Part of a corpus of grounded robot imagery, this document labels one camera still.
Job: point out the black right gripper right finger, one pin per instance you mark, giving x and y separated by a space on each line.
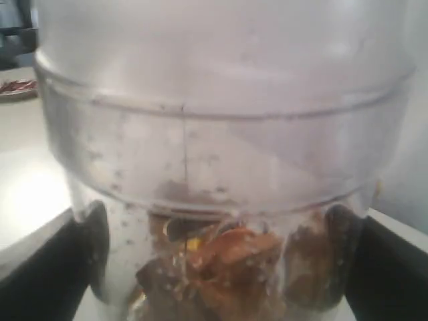
388 275

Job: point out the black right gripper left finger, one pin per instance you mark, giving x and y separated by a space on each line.
45 274

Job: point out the brown and yellow food pieces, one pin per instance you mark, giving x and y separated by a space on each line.
240 270

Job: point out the clear plastic shaker tumbler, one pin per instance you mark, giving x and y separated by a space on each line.
275 169

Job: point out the clear dome shaker lid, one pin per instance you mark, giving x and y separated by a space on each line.
226 57

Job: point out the plate with red pieces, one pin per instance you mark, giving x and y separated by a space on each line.
16 90

